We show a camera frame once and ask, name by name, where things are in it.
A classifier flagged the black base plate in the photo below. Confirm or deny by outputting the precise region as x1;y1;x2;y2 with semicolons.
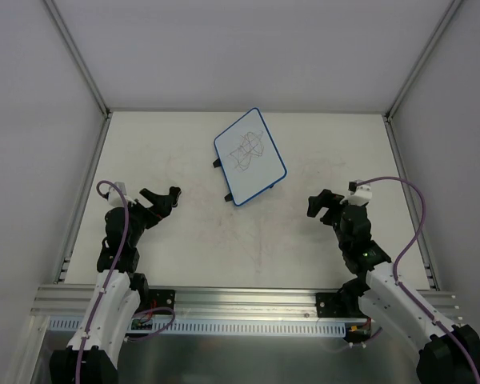
315;292;348;318
147;288;176;316

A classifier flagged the blue framed whiteboard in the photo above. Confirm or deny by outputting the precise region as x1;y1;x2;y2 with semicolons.
214;107;287;207

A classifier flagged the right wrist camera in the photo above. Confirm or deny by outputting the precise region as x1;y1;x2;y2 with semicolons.
341;180;373;206

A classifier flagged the right aluminium frame post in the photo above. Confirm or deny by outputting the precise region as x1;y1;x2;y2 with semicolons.
383;0;465;121

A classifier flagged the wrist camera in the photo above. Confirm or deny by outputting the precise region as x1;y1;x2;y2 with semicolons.
341;180;373;206
106;182;134;208

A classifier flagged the aluminium frame post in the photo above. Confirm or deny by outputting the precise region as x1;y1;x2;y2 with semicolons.
42;0;112;118
383;0;465;121

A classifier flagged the aluminium mounting rail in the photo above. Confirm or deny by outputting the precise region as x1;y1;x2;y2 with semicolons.
30;282;465;323

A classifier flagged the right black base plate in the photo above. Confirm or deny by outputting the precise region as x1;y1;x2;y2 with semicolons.
315;292;348;318

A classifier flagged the left aluminium frame post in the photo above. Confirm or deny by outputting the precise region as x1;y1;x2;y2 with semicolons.
42;0;112;118

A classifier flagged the white slotted cable duct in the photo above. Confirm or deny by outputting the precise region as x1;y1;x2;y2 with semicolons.
47;318;347;338

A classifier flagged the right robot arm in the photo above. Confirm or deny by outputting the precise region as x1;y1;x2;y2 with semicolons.
307;190;480;383

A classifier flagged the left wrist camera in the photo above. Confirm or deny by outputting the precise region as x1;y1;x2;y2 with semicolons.
106;182;134;208

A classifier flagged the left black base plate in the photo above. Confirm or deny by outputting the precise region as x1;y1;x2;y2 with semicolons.
147;288;176;316

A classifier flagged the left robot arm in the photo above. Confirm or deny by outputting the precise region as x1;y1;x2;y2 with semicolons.
49;181;181;383

